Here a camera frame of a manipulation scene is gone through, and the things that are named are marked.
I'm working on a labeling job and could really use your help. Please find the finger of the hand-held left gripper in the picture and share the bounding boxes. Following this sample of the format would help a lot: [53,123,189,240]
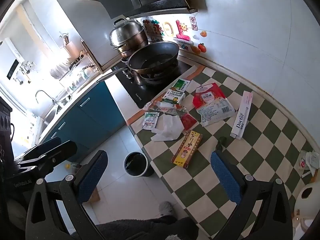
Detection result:
[22,137,62,159]
[15,140,78,174]

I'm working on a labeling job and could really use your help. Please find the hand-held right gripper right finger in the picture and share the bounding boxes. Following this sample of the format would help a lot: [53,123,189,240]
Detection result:
[210,150,293,240]

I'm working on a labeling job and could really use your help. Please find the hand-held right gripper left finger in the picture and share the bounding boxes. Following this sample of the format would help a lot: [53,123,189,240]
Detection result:
[25,150,108,240]

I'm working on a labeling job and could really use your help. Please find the white round trash bin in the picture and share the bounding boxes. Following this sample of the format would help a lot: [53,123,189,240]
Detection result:
[124,151,155,177]

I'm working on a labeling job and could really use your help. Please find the red packet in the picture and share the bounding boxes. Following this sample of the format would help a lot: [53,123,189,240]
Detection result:
[180,114,198,132]

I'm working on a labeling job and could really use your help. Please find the clear plastic wrapper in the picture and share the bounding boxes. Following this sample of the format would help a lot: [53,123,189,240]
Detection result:
[142,100,188,116]

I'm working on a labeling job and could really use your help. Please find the green white yellow box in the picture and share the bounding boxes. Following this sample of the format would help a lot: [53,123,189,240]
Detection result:
[162,89,186,105]

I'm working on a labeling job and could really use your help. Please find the person's left forearm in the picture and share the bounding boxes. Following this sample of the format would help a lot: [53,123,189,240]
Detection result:
[0,201,28,240]

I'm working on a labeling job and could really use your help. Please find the oil bottle with yellow cap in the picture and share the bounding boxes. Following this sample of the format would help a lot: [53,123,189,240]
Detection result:
[64,162,83,172]

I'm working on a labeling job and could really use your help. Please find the steel kitchen sink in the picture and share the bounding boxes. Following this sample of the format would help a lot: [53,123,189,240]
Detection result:
[41,95,71,135]

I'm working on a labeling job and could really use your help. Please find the small dark green wrapper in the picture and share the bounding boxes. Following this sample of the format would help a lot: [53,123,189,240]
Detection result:
[216,136,227,152]

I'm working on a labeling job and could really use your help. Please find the black appliance with knobs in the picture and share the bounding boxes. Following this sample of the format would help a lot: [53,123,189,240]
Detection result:
[0,97,15,167]

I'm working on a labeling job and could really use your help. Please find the yellow brown box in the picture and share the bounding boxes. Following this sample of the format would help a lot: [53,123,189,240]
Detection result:
[171,130,203,169]

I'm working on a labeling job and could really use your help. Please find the blue kitchen cabinets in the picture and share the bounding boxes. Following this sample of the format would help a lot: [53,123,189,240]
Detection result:
[40,81,128,155]

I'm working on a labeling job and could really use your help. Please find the curved steel faucet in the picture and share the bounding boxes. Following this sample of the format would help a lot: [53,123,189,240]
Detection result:
[35,90,57,105]

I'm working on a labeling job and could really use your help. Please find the green white checkered tablecloth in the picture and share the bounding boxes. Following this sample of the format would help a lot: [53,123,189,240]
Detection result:
[127,65,320,240]

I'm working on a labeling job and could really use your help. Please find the person's right leg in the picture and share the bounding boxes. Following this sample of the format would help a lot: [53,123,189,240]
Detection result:
[175,217,200,240]

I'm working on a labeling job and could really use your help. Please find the person's leg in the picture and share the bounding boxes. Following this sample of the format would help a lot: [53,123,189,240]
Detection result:
[96,215,179,240]
[175,217,200,240]

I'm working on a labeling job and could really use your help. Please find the long white box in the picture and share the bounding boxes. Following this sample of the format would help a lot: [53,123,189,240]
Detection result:
[230,91,253,140]

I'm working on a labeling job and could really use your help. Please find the grey fuzzy slipper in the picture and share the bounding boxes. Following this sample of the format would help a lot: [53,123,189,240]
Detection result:
[159,201,176,217]

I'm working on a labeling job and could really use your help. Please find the person's left leg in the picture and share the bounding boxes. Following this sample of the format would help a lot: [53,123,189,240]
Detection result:
[96,215,179,240]

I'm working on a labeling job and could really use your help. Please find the red white plastic bag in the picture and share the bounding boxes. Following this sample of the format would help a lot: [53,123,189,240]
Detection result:
[192,83,235,127]

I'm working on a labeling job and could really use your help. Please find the crumpled white plastic bag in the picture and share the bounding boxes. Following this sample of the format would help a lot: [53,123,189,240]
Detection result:
[150,114,184,142]

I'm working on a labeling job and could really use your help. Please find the dish rack with dishes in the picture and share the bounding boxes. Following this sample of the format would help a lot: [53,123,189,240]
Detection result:
[50,55,100,93]

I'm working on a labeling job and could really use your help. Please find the white red sachet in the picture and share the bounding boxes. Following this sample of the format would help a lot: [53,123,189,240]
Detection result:
[299,155,310,171]

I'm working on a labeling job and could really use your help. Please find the white green sachet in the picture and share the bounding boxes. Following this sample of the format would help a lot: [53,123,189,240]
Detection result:
[142,112,160,130]

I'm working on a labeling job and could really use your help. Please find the white rounded appliance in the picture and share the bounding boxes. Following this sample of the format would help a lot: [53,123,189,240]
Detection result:
[292,182,320,240]

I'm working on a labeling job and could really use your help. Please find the white paper packet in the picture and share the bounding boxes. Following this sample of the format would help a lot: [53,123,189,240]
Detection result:
[306,152,320,175]

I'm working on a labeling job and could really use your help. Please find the white water heater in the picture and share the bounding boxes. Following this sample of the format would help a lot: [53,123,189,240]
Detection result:
[0,37,28,81]

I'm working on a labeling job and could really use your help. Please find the wooden utensil holder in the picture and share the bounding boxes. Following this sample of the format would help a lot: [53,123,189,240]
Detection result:
[60,31,81,56]

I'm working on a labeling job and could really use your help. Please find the black wok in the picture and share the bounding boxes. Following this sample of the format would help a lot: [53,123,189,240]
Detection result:
[96,41,180,83]

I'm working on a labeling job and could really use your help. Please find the stainless steel steamer pot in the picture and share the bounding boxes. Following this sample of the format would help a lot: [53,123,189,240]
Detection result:
[109,18,150,58]

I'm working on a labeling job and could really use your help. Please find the colourful wall stickers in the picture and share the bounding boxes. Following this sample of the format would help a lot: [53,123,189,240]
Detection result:
[140,17,208,55]

